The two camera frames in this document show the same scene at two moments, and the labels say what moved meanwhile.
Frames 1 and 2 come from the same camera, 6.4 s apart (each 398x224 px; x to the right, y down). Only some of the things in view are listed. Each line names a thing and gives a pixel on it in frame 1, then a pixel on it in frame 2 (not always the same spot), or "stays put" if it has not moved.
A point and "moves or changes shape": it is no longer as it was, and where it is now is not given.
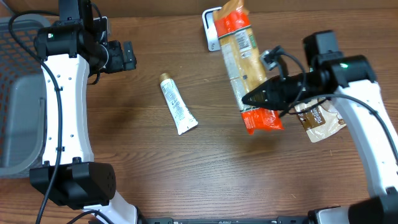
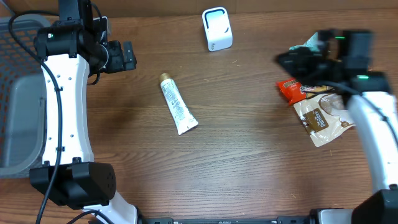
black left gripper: (120, 61) stays put
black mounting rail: (280, 220) stays put
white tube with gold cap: (183, 117) stays put
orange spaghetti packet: (241, 56) moves or changes shape
